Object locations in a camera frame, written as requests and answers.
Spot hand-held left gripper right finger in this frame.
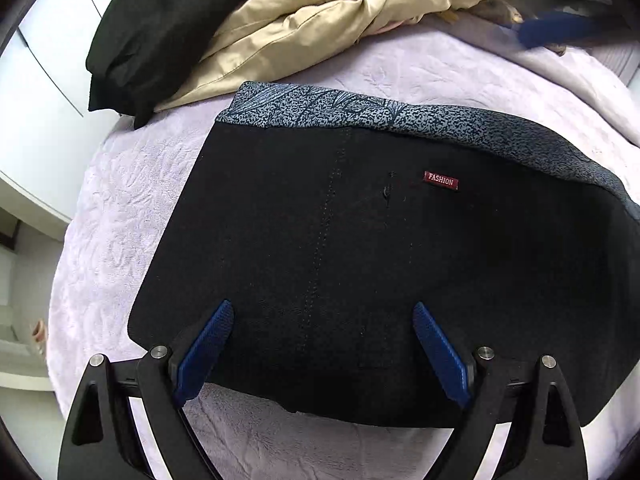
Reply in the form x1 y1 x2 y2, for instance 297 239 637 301
412 302 603 480

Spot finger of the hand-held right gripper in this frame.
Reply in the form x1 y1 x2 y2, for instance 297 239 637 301
500 9 608 51

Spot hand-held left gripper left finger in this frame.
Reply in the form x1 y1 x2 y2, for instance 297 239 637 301
57 300 236 480

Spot black pants with patterned waistband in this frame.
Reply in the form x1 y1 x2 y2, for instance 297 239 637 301
127 81 640 428

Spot lavender embossed blanket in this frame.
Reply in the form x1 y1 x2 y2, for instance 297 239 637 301
42 10 640 480

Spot beige jacket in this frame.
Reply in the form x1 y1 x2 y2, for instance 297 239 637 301
155 0 526 113

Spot white cabinet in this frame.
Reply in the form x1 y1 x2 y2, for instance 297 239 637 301
0 0 151 226

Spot black garment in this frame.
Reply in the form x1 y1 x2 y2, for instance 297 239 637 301
86 0 301 130

